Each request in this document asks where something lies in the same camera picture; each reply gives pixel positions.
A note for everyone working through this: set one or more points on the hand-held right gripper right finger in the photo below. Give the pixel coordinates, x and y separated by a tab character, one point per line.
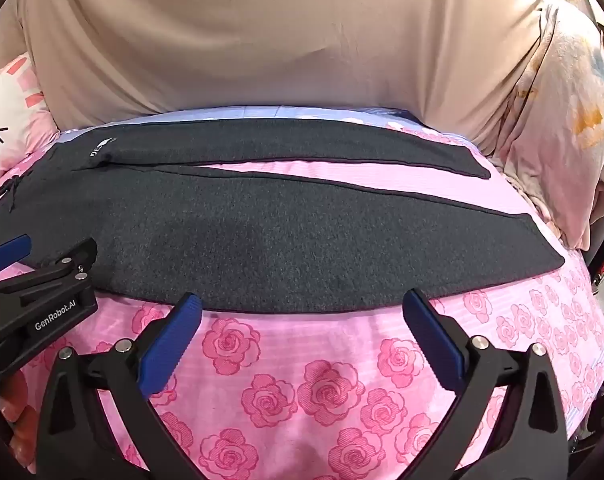
434	332

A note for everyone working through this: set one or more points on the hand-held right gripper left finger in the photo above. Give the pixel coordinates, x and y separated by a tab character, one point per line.
171	340

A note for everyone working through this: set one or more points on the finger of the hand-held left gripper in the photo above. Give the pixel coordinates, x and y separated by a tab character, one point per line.
9	251
57	267

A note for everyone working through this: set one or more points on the dark grey pants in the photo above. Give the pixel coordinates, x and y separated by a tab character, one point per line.
262	240

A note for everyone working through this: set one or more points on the person's left hand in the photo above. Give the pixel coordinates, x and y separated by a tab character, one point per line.
16	402

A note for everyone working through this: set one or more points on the pink rose print bedsheet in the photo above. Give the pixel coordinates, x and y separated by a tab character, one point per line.
332	390

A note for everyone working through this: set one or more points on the cartoon rabbit pillow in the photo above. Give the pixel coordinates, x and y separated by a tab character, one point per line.
9	125

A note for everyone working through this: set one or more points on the pale floral blanket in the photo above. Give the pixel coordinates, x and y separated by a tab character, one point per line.
566	125

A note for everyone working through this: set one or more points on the beige cloth cover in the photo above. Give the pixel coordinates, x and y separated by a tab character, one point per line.
262	40

